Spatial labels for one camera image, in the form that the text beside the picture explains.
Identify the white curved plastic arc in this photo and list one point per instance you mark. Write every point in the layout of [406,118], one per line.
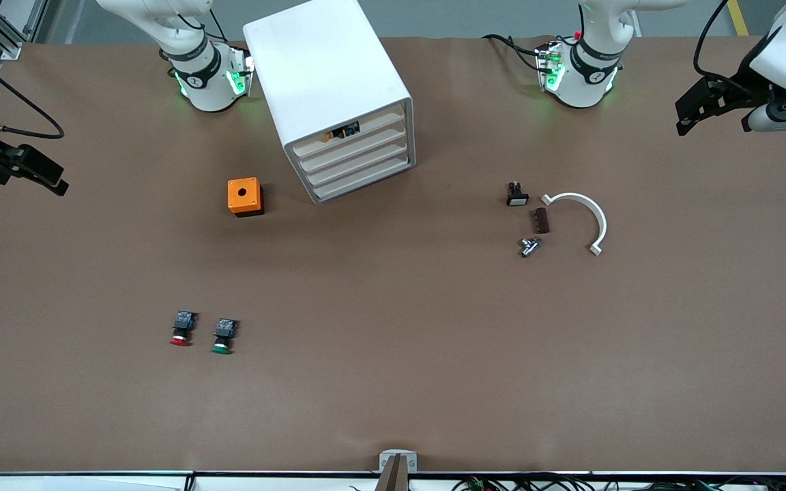
[598,215]

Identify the grey metal bracket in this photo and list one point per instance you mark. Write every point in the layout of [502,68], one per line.
[387,464]

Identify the red push button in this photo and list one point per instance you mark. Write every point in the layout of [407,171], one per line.
[182,327]

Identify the orange button enclosure box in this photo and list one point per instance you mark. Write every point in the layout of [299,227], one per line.
[241,193]

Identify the small black white switch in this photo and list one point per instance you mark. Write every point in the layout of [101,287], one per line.
[517,196]

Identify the yellow push button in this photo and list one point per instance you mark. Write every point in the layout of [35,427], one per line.
[342,131]

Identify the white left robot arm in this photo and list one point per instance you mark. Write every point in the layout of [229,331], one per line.
[584,85]

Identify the small brown block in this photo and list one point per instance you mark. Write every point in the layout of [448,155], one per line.
[542,221]

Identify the small metal fitting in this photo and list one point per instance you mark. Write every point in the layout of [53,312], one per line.
[529,246]

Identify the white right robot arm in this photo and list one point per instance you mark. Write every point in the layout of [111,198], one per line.
[205,82]

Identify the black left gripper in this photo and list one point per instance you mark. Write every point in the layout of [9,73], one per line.
[731,95]

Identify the aluminium frame profile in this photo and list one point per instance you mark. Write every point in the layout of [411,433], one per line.
[7,41]

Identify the white table edge rail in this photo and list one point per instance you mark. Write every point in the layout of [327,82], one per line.
[93,483]

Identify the green push button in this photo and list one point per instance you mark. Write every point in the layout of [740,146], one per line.
[224,335]

